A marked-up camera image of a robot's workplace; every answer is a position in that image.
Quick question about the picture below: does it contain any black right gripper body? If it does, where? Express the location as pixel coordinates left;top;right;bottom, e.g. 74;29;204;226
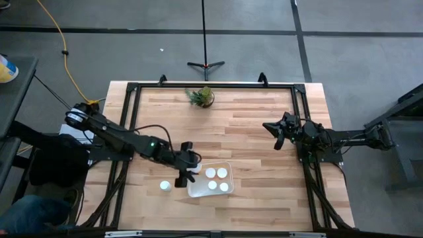
274;112;300;150

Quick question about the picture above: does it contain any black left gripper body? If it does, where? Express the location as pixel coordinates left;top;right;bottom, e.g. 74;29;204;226
171;141;194;188

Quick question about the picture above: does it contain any white plastic basket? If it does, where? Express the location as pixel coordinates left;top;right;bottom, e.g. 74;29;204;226
186;160;235;198

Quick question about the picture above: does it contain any small potted green plant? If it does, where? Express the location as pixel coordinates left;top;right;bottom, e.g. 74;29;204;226
184;86;215;109

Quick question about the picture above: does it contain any black tripod stand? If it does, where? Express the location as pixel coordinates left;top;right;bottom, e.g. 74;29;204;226
186;0;226;82

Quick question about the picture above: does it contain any dark metal cart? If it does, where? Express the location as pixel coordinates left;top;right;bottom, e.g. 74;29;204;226
363;82;423;194

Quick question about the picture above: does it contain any black padded chair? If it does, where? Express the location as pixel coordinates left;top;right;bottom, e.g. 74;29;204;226
28;134;91;188

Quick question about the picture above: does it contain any person's leg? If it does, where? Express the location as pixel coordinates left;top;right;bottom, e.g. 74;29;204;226
0;194;72;234

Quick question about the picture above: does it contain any dark grey side desk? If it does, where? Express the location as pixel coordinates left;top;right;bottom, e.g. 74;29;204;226
0;56;39;139

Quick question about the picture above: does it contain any yellow blue white tub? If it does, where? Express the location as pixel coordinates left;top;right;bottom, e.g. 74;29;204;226
0;54;20;84

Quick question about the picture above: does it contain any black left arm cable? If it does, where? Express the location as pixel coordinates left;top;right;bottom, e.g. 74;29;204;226
134;124;174;153

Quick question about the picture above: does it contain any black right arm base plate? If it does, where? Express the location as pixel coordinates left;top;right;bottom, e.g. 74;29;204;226
295;136;344;163

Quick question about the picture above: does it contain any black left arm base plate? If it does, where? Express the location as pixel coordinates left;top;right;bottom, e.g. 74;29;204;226
88;145;135;163

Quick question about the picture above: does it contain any black aluminium table frame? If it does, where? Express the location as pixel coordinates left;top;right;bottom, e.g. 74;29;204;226
77;81;358;232

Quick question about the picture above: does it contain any silver metal bracket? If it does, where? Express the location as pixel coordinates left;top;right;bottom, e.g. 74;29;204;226
104;230;143;238
289;231;327;238

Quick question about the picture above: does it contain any thin black floor cable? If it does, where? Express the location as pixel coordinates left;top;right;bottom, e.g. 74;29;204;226
32;74;73;110

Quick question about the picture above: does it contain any yellow extension cable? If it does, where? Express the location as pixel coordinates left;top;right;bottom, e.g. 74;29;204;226
35;0;100;106

